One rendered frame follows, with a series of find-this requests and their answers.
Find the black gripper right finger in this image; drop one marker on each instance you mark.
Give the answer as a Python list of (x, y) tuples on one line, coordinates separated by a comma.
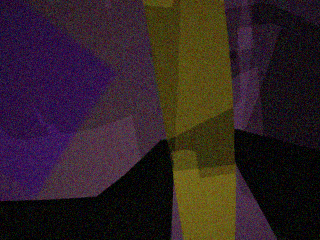
[(285, 180)]

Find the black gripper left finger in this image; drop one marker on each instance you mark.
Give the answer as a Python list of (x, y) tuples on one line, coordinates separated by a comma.
[(139, 206)]

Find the yellow bar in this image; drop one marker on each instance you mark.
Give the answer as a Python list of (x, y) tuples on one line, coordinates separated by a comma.
[(189, 44)]

